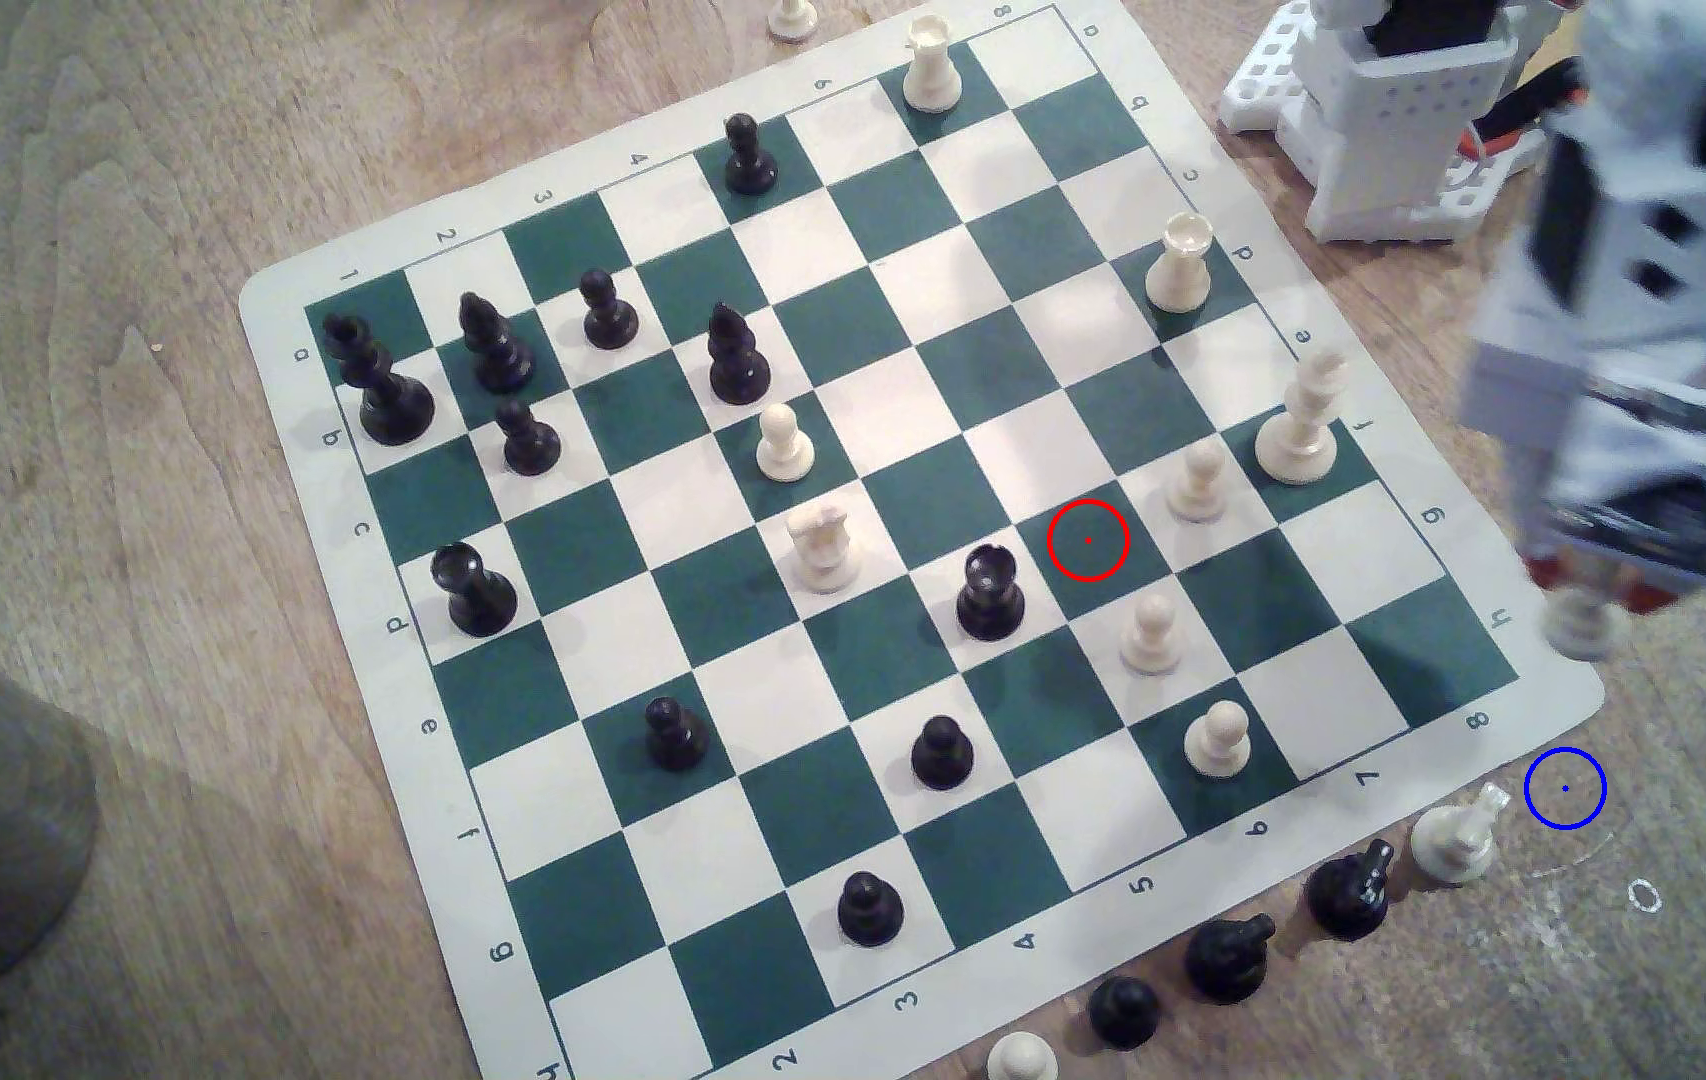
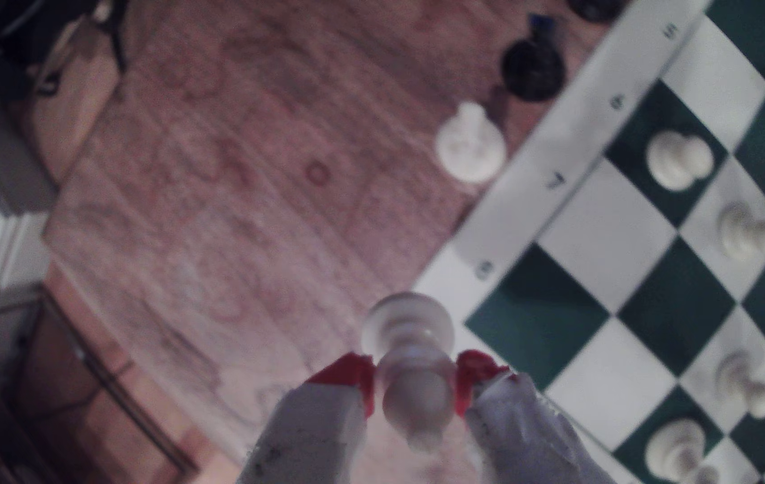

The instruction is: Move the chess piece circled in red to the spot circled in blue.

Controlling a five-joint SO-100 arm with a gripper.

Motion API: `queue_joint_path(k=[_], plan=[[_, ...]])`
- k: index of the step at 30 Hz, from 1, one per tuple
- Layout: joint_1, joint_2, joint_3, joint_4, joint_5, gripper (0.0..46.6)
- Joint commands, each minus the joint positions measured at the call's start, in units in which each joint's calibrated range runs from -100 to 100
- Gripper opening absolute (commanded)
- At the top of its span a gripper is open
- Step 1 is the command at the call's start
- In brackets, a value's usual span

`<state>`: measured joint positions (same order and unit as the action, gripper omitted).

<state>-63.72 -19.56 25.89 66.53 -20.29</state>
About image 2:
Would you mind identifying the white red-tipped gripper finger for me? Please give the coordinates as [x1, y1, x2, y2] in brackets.
[454, 350, 617, 484]
[238, 351, 378, 484]

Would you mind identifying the white pawn with base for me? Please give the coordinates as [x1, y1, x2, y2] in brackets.
[361, 292, 457, 453]

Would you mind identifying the white king piece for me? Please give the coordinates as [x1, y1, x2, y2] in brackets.
[645, 418, 721, 484]

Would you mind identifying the green white chess mat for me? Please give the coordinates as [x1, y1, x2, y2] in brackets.
[413, 0, 765, 484]

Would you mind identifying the white captured chess piece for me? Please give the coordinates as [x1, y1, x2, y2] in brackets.
[434, 101, 508, 184]

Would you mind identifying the black captured chess piece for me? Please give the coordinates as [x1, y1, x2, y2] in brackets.
[500, 13, 566, 103]
[567, 0, 626, 23]

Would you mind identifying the dark metal frame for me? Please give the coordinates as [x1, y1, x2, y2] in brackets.
[0, 289, 199, 484]

